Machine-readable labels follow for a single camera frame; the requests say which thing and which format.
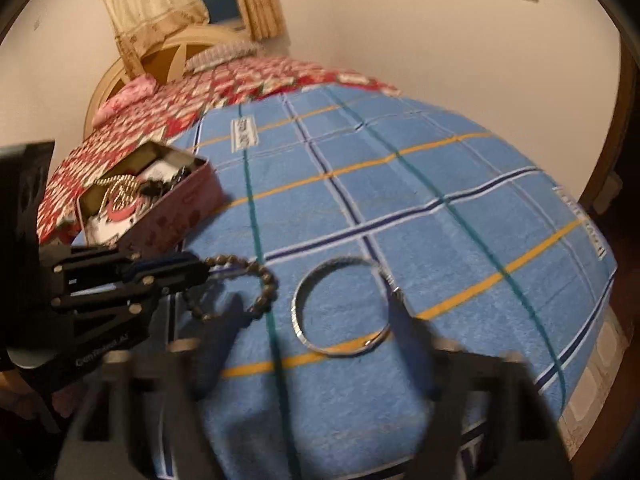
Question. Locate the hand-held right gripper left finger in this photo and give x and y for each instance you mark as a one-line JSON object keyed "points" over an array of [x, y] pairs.
{"points": [[220, 345]]}

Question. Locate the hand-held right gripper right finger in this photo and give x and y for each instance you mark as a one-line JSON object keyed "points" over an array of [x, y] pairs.
{"points": [[406, 322]]}

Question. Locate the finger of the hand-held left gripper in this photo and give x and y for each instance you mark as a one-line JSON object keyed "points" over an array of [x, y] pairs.
{"points": [[125, 295], [150, 265]]}

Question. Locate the rectangular metal tin box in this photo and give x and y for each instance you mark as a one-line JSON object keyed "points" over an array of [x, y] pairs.
{"points": [[170, 215]]}

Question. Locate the pink bangle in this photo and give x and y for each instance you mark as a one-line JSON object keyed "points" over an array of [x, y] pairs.
{"points": [[122, 212]]}

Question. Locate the silver metal bangle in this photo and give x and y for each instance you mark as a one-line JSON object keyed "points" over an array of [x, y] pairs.
{"points": [[300, 325]]}

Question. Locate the blue plaid towel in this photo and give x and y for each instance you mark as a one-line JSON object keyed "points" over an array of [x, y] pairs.
{"points": [[400, 210]]}

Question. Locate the pink pillow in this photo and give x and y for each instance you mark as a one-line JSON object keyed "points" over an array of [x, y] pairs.
{"points": [[125, 97]]}

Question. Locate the bed with red quilt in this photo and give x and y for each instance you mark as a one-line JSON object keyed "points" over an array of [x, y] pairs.
{"points": [[150, 115]]}

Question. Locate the cream wooden headboard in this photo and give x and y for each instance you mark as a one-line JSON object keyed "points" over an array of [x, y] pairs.
{"points": [[165, 52]]}

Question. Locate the striped pillow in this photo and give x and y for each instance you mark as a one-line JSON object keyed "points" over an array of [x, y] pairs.
{"points": [[220, 55]]}

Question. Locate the wide beige floral curtain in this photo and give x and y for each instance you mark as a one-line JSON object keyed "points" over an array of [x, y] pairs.
{"points": [[150, 5]]}

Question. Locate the narrow beige floral curtain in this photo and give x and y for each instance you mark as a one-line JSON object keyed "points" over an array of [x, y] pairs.
{"points": [[257, 0]]}

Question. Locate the brown wooden door frame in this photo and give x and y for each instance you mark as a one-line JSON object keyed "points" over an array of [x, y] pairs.
{"points": [[617, 125]]}

